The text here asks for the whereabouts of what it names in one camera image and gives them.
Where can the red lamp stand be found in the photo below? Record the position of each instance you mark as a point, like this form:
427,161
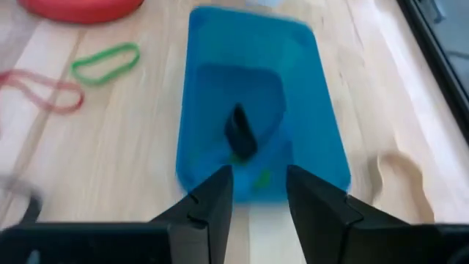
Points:
80,9

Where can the green rubber band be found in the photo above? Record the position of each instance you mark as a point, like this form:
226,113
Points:
74,69

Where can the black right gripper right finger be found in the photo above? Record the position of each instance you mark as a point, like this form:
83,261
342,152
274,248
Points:
322,227

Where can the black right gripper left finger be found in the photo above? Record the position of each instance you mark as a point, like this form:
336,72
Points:
201,227

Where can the blue plastic bin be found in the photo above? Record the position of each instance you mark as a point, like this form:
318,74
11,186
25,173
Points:
311,110

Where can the black rubber band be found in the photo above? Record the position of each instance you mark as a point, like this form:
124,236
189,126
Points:
240,139
33,205

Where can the red rubber band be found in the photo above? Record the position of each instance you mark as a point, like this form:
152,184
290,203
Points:
81,98

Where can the black table edge frame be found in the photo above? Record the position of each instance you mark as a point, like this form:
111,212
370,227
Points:
439,62

